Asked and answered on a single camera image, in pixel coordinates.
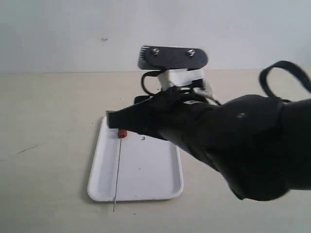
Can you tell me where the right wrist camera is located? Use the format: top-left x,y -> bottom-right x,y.
138,45 -> 208,96

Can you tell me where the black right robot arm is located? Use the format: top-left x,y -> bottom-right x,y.
107,89 -> 311,201

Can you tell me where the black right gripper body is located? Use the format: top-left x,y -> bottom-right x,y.
133,87 -> 219,140

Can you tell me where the white rectangular tray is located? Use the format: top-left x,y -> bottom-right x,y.
87,117 -> 184,202

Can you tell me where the thin metal skewer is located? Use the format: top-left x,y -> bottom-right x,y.
113,138 -> 122,213

